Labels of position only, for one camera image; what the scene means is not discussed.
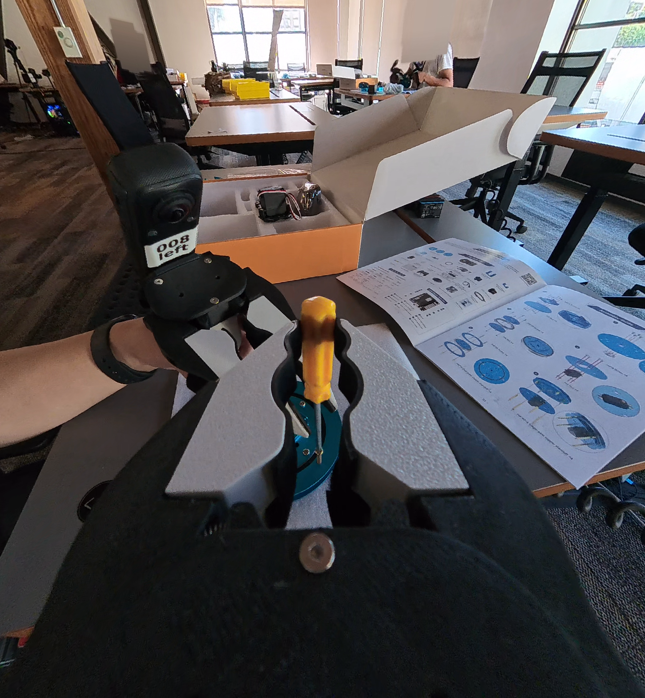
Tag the large glass window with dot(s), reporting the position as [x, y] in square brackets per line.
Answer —
[627, 65]

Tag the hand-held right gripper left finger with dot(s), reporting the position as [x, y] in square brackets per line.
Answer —
[229, 436]

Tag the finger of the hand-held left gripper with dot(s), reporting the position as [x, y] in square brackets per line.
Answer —
[213, 352]
[268, 321]

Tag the orange cardboard box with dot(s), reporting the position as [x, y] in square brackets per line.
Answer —
[278, 251]

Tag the person's left forearm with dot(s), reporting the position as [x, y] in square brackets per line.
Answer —
[39, 392]

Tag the brown wooden post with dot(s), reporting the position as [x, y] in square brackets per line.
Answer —
[71, 82]

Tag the blue round turntable base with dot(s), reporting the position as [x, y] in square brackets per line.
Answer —
[308, 474]

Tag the small black box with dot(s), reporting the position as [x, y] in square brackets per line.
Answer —
[430, 207]

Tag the white foam sheet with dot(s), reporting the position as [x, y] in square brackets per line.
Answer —
[387, 349]

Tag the black round desk grommet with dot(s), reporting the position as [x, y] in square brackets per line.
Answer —
[90, 504]

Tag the black perforated panel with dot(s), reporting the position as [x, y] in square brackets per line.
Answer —
[123, 294]

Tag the black wristband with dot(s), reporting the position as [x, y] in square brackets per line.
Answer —
[101, 354]

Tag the black tripod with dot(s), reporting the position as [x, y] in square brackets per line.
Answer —
[20, 71]

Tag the dark desk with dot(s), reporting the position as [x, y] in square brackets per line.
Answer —
[82, 463]

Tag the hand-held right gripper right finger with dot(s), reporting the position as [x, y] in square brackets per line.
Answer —
[404, 436]

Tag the open instruction manual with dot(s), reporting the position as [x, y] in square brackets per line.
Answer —
[518, 354]

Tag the yellow storage bin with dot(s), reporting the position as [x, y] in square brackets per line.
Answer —
[254, 90]
[229, 85]

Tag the far glass window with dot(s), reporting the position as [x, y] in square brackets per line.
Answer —
[257, 32]

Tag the wood-edged desk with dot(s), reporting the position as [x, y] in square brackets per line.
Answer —
[246, 125]
[616, 142]

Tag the dark bag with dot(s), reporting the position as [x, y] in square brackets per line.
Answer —
[273, 204]

